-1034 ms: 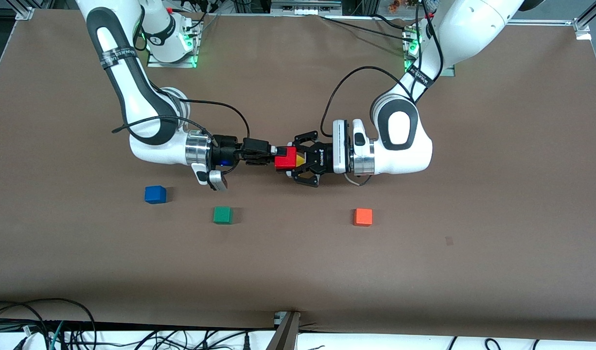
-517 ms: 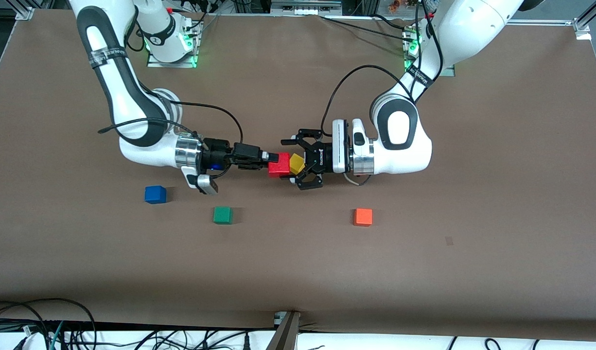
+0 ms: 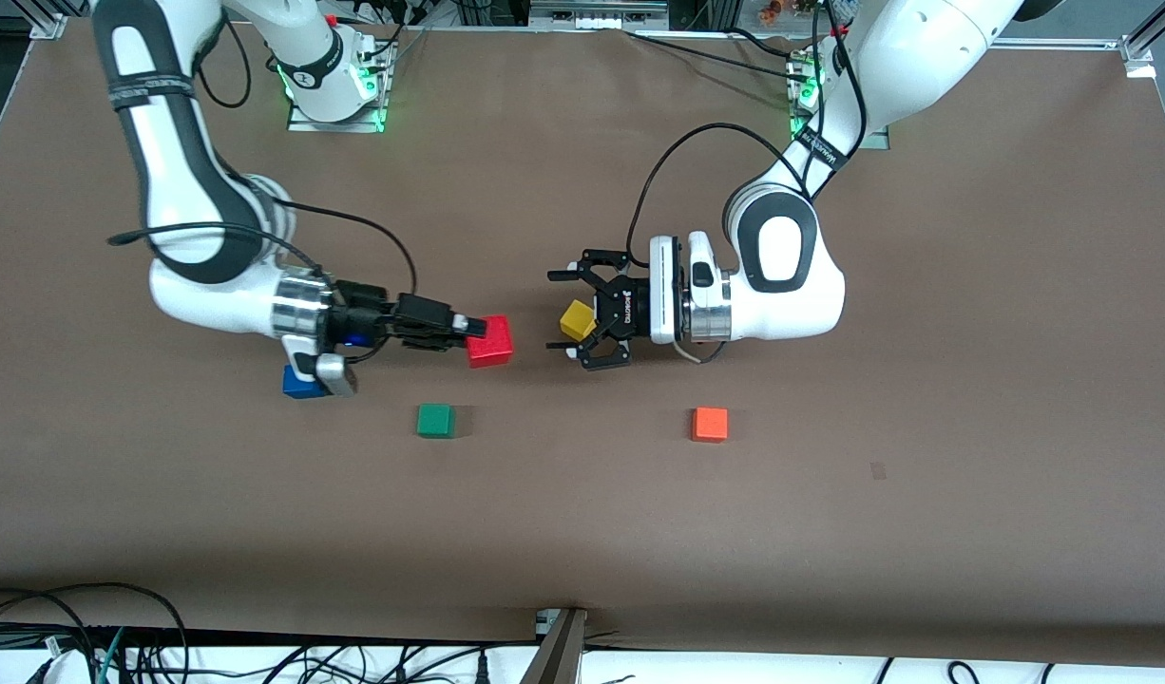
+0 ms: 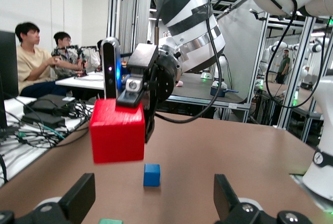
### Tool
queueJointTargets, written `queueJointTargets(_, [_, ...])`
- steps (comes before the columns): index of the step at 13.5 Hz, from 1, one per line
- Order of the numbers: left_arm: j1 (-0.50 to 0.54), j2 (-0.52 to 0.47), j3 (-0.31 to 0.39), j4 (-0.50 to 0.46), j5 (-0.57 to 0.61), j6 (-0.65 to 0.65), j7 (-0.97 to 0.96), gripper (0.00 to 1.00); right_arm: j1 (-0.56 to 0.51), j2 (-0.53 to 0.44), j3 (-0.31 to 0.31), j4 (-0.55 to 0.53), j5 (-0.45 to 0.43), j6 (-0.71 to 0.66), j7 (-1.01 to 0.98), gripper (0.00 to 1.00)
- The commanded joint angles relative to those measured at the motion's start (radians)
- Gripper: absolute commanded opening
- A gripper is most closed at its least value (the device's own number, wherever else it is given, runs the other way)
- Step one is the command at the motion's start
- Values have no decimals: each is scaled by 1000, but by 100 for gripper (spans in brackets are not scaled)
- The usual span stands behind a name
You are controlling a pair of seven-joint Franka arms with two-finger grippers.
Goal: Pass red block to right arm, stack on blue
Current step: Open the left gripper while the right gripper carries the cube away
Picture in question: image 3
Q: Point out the white power strip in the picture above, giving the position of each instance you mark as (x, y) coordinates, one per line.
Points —
(597, 17)

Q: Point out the orange wooden block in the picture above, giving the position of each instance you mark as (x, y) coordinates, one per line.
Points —
(710, 425)

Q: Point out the black plug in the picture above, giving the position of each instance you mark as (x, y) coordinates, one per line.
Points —
(484, 668)

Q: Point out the green wooden block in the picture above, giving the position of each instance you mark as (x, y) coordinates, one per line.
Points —
(435, 421)

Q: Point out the aluminium frame rail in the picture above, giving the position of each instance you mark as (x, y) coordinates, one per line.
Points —
(1067, 43)

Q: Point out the aluminium corner bracket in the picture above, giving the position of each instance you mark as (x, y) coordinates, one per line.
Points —
(48, 27)
(1138, 57)

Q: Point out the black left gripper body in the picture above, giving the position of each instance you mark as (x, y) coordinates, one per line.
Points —
(631, 311)

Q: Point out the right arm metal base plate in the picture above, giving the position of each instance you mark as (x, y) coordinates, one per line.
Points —
(335, 125)

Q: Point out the aluminium frame profile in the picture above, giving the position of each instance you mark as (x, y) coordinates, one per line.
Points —
(1157, 28)

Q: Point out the orange background object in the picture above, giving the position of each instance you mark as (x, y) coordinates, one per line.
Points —
(775, 9)

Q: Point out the blue wooden block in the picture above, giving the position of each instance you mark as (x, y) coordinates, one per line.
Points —
(297, 387)

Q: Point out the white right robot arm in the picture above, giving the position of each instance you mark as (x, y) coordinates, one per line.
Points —
(212, 304)

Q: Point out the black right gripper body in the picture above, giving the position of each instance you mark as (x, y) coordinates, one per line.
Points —
(366, 314)

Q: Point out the red wooden block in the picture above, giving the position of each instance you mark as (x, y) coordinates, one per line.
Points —
(492, 347)

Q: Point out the grey metal post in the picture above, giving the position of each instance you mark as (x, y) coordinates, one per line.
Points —
(559, 655)

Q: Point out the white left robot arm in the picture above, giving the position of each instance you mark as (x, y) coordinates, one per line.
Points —
(801, 294)

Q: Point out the yellow wooden block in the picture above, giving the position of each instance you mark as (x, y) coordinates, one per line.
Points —
(577, 320)

